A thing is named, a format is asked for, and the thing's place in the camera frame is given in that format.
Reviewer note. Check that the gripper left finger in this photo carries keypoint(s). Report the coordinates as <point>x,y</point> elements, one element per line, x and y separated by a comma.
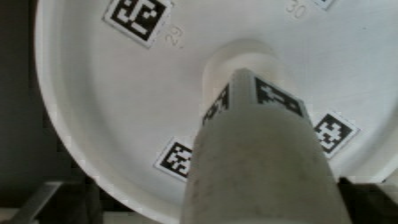
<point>62,204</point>

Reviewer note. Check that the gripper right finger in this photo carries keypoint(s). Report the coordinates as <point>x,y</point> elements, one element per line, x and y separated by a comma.
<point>370,204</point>

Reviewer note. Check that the white round table top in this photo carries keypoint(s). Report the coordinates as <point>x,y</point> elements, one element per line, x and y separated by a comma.
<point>137,57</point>

